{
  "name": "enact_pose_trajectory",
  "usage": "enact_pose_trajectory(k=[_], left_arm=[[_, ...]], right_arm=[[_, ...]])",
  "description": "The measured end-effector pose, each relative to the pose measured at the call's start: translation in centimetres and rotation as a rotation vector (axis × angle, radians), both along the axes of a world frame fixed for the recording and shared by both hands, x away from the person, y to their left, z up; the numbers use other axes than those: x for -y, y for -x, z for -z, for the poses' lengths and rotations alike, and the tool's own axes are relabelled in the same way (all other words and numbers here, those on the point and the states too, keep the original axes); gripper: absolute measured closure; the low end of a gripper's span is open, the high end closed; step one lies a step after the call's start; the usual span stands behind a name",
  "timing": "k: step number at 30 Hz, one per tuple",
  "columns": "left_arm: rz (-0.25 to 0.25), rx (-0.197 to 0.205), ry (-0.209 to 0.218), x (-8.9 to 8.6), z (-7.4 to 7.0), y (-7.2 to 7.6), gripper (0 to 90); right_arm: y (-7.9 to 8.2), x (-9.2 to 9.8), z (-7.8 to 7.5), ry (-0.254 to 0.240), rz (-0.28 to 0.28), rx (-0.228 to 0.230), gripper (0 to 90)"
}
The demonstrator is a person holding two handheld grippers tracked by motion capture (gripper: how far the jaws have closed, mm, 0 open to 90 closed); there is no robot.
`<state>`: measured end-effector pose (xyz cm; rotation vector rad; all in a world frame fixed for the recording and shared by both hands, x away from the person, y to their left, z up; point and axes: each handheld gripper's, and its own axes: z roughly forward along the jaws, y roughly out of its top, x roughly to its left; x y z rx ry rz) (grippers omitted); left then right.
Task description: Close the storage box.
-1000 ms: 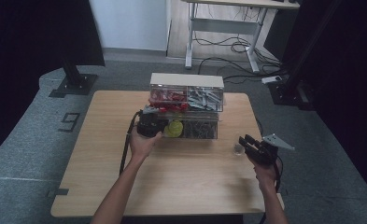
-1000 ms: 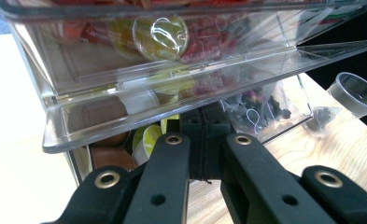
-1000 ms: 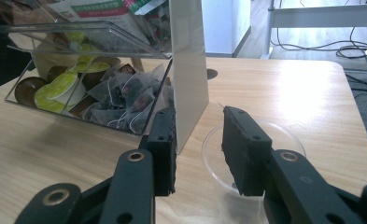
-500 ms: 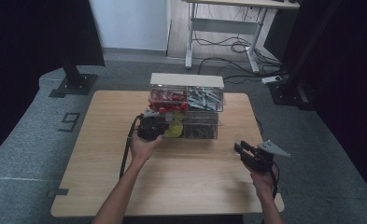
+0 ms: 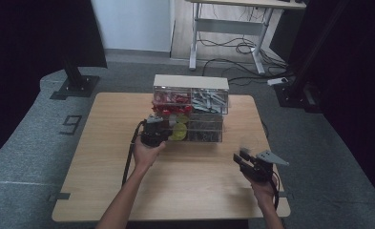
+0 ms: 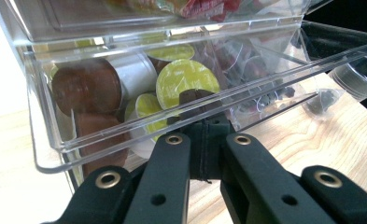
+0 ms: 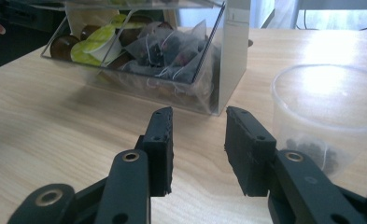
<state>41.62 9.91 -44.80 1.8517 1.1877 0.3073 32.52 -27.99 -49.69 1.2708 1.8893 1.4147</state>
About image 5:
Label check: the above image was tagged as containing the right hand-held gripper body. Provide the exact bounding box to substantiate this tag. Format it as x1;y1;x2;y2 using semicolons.
247;149;290;183

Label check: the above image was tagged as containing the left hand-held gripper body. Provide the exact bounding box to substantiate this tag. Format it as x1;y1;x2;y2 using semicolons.
139;114;170;148

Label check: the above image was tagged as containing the clear wine glass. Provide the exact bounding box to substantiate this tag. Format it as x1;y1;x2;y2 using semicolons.
237;133;260;160

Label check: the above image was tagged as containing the clear acrylic drawer organizer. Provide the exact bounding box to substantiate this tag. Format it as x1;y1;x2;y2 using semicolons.
152;73;230;143

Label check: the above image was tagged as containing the person's left hand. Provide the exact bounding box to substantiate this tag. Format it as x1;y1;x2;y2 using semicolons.
132;135;167;175

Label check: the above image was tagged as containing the person's right hand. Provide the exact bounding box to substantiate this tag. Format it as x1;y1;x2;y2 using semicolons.
242;171;281;206

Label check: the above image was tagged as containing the pile of green round pods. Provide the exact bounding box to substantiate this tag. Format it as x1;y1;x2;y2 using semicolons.
169;114;191;141

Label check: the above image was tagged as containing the pile of red packets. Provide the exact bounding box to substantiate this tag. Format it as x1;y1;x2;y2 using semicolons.
152;90;194;116

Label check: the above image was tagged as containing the grey tape marker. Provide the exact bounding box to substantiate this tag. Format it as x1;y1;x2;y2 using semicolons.
48;192;72;203
279;190;295;201

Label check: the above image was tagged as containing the pile of grey packets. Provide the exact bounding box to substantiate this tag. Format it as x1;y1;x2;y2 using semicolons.
192;89;228;115

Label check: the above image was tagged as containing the white power strip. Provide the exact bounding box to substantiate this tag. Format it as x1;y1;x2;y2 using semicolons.
266;76;290;87

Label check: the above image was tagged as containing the black slanted stand with base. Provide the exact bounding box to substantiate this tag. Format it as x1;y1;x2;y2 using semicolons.
272;0;351;115

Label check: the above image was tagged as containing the left black stand base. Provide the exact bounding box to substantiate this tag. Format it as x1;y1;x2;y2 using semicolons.
49;55;101;101

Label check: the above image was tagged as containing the black curtain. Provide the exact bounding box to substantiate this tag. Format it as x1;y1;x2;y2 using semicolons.
0;0;109;168
269;0;375;209

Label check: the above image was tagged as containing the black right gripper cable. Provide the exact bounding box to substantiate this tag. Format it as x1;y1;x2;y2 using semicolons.
269;170;281;212

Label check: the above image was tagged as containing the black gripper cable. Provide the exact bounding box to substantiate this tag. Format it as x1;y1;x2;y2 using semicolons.
121;119;147;187
269;170;281;212

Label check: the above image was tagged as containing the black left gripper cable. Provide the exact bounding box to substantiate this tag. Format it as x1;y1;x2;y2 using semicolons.
121;119;147;187

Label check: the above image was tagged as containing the tangle of black floor cables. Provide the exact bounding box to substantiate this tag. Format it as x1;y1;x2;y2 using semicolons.
197;30;292;87

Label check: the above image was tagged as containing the white desk frame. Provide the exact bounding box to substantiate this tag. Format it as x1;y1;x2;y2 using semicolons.
184;0;307;76

